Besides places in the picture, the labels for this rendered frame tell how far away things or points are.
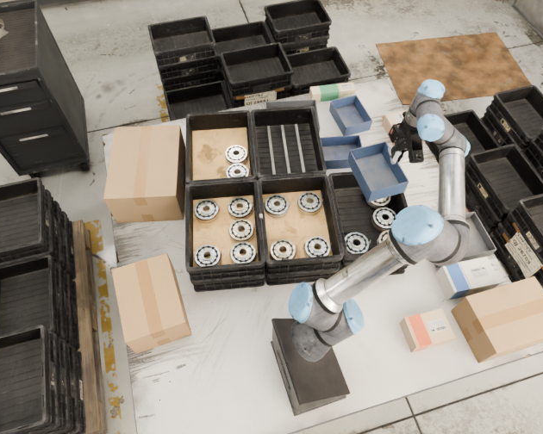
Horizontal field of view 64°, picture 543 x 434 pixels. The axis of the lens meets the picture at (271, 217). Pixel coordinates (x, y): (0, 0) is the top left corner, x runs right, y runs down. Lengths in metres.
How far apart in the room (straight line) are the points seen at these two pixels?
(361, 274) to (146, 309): 0.83
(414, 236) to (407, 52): 3.05
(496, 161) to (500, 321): 1.33
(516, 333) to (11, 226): 2.33
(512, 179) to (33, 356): 2.64
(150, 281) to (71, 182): 1.63
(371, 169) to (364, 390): 0.83
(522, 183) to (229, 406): 2.05
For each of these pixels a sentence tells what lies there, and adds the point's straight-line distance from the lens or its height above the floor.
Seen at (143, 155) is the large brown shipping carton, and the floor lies 0.90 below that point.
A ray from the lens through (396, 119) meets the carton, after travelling 2.37.
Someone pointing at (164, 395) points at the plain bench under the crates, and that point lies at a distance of 1.78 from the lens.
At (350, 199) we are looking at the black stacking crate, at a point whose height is 0.83.
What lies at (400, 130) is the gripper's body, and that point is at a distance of 1.63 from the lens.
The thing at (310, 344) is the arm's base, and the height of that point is 0.96.
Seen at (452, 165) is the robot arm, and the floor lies 1.37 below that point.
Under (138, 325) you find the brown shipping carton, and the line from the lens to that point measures 1.69.
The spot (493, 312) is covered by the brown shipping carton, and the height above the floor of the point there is 0.86.
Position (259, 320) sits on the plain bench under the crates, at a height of 0.70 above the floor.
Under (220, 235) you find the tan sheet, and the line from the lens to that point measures 1.82.
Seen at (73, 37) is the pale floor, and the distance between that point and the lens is 4.39.
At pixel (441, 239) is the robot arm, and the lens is 1.20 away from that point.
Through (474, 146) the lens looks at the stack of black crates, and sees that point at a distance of 3.12.
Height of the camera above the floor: 2.42
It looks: 59 degrees down
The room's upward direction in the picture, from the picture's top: 1 degrees clockwise
